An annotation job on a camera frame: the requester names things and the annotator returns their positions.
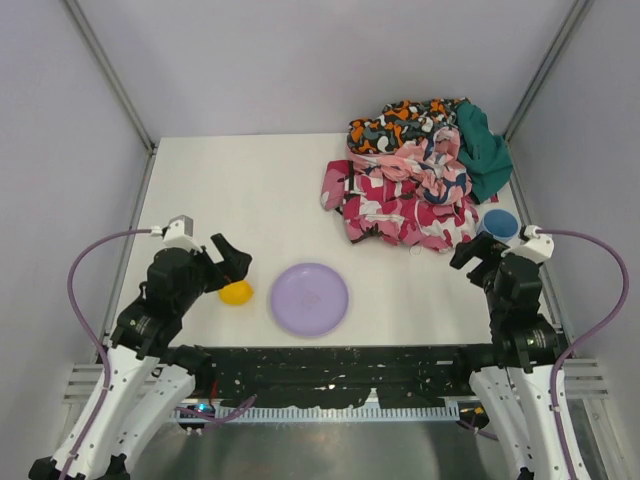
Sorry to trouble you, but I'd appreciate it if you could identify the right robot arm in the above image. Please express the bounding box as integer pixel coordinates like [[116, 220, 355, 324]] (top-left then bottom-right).
[[450, 225, 590, 479]]

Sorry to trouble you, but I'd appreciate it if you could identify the aluminium corner post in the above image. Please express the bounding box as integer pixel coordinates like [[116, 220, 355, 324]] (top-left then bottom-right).
[[59, 0, 159, 154], [502, 0, 596, 144]]

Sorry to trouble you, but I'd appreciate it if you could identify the aluminium frame rail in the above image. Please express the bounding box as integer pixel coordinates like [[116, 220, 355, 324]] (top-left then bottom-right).
[[64, 358, 609, 403]]

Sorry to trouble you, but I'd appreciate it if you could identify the teal green cloth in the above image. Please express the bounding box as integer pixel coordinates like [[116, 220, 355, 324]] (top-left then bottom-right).
[[456, 102, 513, 204]]

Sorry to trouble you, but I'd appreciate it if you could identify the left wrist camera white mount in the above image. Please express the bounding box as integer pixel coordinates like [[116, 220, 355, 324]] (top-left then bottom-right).
[[150, 215, 204, 253]]

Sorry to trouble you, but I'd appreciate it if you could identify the orange black camouflage cloth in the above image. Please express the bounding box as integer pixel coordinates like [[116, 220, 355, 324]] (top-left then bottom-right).
[[347, 97, 469, 154]]

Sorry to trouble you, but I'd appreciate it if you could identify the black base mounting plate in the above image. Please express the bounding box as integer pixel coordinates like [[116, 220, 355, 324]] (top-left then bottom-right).
[[187, 344, 516, 409]]

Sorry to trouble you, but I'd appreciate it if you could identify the blue plastic cup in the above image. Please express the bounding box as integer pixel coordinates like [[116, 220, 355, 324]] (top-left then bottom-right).
[[476, 209, 520, 244]]

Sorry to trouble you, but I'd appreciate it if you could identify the pink red camouflage cloth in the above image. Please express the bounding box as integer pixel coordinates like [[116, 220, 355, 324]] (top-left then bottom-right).
[[320, 160, 479, 253]]

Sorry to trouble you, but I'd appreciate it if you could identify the white slotted cable duct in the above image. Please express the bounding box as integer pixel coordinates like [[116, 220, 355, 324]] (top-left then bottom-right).
[[167, 403, 461, 424]]

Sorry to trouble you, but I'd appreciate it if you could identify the yellow lemon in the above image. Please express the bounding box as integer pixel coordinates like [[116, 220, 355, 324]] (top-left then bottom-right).
[[218, 280, 254, 306]]

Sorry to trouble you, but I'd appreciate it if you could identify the right aluminium corner post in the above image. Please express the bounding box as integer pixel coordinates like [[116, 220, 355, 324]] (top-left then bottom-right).
[[502, 0, 596, 144]]

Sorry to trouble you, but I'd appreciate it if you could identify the left aluminium corner post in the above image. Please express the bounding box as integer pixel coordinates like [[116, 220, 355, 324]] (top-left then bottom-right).
[[59, 0, 159, 154]]

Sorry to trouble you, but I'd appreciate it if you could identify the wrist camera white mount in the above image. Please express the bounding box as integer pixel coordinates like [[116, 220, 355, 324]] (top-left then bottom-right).
[[150, 215, 204, 253], [501, 225, 555, 265]]

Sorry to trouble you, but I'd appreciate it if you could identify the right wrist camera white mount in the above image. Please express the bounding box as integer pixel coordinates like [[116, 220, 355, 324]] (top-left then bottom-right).
[[501, 225, 555, 265]]

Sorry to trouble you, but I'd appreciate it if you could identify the purple plastic plate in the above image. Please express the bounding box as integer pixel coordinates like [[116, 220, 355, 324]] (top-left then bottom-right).
[[270, 263, 350, 338]]

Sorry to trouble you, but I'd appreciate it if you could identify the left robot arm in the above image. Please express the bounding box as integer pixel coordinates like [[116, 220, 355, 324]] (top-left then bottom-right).
[[28, 228, 252, 479]]

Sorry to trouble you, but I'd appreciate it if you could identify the light pink navy patterned cloth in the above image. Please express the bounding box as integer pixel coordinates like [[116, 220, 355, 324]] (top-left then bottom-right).
[[348, 127, 472, 206]]

